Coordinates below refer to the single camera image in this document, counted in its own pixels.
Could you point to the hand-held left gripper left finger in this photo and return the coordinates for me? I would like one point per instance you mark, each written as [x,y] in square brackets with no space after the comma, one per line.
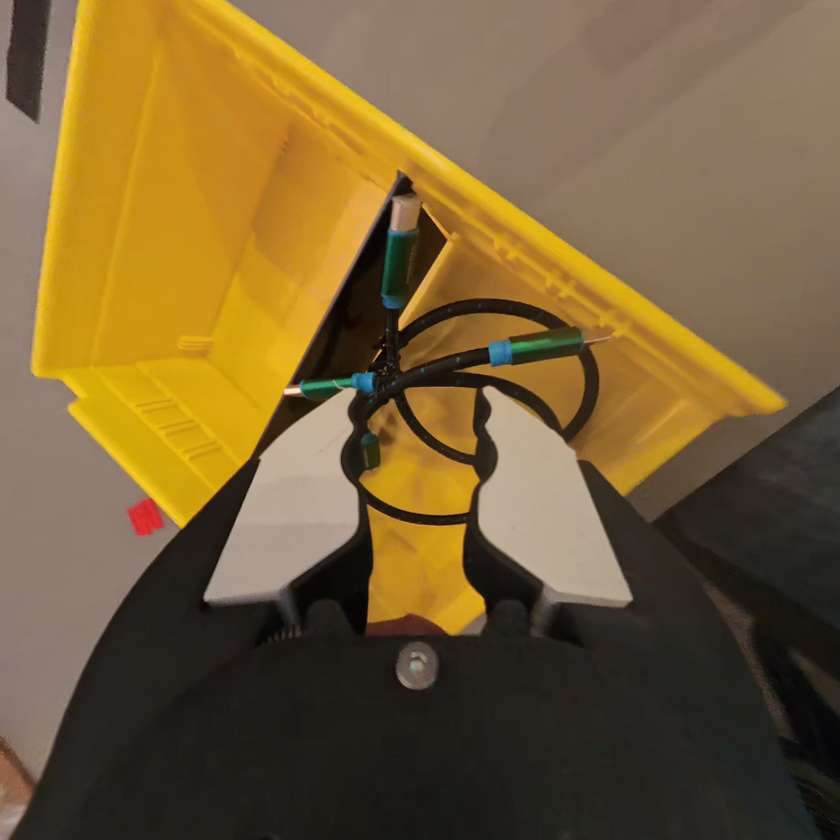
[289,525]

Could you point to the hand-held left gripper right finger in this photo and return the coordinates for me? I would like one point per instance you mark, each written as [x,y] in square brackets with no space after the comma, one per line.
[551,525]

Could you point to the small red tag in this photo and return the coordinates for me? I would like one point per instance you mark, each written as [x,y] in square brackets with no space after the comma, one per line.
[144,518]

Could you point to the yellow plastic bin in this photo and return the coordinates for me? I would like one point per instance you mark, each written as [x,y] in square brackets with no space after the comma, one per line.
[197,262]

